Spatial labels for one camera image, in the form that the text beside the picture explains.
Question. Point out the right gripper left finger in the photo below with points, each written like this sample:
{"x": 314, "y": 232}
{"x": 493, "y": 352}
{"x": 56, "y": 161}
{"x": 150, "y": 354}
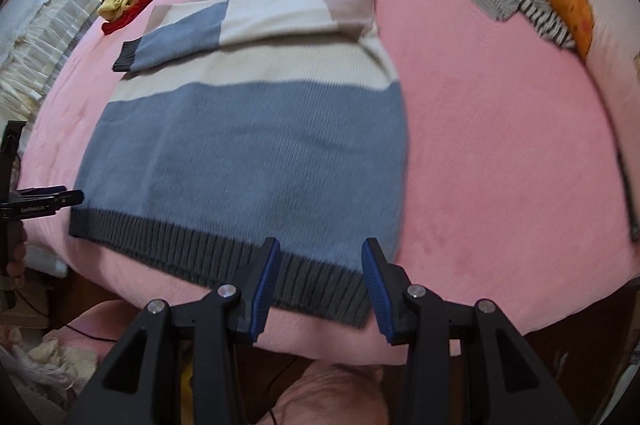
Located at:
{"x": 139, "y": 381}

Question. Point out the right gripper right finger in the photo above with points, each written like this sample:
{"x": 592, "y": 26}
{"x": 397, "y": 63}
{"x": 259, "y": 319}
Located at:
{"x": 504, "y": 382}

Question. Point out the blue white knit sweater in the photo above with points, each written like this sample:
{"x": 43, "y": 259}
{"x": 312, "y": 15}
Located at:
{"x": 239, "y": 120}

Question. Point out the person left hand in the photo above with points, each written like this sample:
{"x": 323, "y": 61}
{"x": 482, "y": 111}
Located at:
{"x": 15, "y": 268}

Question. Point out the white lace covered furniture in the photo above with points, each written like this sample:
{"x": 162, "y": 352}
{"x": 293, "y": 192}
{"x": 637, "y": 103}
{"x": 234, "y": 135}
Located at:
{"x": 37, "y": 38}

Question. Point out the red folded garment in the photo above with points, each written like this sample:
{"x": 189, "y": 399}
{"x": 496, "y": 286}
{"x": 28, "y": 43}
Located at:
{"x": 111, "y": 27}

